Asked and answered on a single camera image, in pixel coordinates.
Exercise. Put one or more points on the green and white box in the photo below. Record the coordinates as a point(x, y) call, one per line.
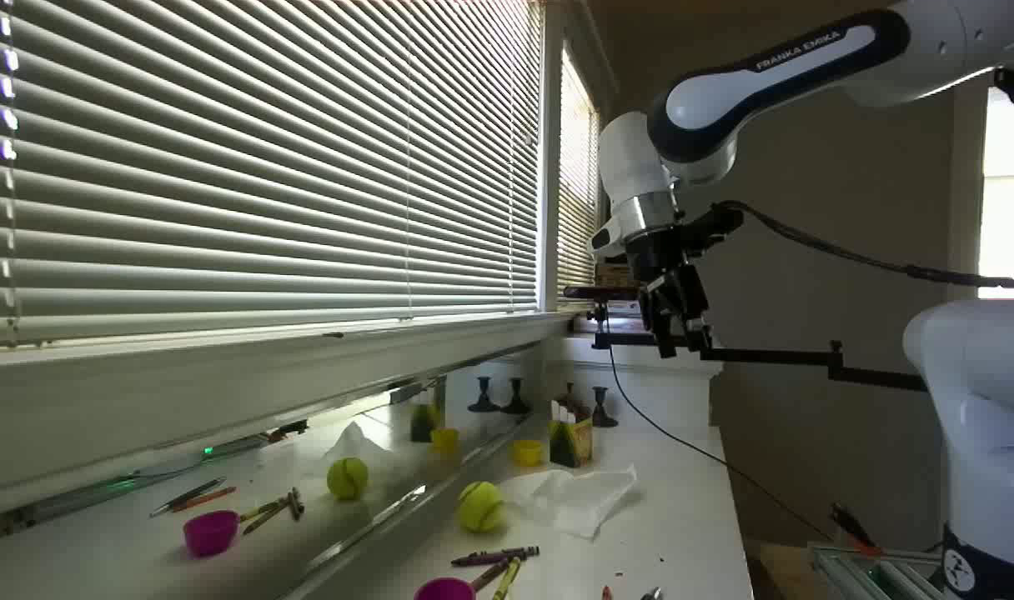
point(867, 569)

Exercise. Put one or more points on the black candlestick stand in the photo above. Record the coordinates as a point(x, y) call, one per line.
point(601, 407)

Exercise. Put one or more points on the pink bowl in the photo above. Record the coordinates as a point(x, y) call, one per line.
point(443, 588)

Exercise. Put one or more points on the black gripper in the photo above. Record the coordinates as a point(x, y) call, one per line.
point(672, 271)

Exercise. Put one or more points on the white crumpled cloth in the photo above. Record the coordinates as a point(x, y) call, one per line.
point(579, 502)

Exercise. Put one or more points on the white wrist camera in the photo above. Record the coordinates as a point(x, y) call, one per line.
point(603, 236)

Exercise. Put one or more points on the yellow-green crayon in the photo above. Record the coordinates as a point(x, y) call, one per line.
point(508, 578)

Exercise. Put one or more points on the brown planter box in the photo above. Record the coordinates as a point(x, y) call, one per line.
point(612, 274)

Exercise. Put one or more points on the red and black pen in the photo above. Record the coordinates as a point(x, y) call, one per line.
point(850, 524)

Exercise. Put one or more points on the narrow white window blinds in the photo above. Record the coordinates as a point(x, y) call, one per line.
point(579, 187)

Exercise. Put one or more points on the black camera mount rod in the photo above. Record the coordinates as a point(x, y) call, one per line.
point(774, 359)

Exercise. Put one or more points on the dark purple crayon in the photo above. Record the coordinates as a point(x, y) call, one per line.
point(493, 551)

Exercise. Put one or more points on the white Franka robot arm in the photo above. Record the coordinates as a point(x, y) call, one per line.
point(750, 79)

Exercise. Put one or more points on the small yellow cup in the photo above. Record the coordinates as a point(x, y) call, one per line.
point(528, 452)

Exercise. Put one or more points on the large white window blinds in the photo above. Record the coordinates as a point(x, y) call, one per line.
point(252, 167)

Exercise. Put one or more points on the red-brown crayon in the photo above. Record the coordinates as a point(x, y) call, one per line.
point(487, 576)

